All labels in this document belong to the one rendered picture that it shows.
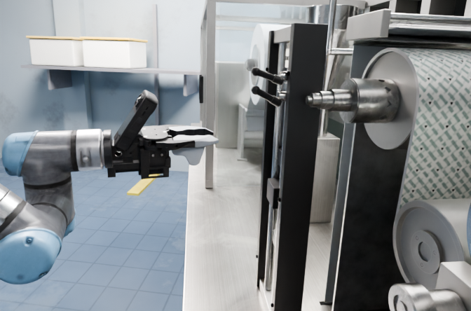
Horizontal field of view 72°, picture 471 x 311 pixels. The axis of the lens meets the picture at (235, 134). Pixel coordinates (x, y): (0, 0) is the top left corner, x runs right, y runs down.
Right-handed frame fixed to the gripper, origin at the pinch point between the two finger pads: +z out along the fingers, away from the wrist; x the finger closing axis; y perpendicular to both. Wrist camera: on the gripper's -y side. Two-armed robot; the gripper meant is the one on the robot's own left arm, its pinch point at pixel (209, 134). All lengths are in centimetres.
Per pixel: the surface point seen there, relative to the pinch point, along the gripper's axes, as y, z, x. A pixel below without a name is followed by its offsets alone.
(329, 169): 17.8, 40.5, -12.2
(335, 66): -11.4, 39.4, -17.1
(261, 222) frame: 17.0, 9.9, 8.4
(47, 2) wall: -16, -95, -387
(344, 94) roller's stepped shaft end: -14.1, 12.8, 22.7
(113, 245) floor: 145, -29, -150
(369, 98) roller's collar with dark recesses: -14.1, 15.0, 25.1
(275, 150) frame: 0.0, 10.0, 10.1
